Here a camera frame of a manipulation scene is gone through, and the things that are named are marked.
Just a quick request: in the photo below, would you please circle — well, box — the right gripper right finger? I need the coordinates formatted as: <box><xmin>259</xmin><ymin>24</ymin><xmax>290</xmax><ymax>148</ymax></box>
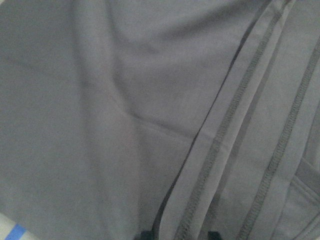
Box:
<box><xmin>207</xmin><ymin>231</ymin><xmax>222</xmax><ymax>240</ymax></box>

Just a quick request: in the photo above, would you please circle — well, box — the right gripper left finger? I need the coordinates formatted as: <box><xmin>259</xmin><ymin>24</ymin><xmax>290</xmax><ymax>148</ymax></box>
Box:
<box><xmin>138</xmin><ymin>230</ymin><xmax>158</xmax><ymax>240</ymax></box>

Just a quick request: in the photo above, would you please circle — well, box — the brown paper table cover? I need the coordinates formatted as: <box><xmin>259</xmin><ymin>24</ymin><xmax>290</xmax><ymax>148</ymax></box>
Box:
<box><xmin>0</xmin><ymin>213</ymin><xmax>40</xmax><ymax>240</ymax></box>

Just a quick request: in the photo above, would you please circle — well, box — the dark brown t-shirt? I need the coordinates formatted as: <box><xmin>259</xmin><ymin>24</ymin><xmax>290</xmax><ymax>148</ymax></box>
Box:
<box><xmin>0</xmin><ymin>0</ymin><xmax>320</xmax><ymax>240</ymax></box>

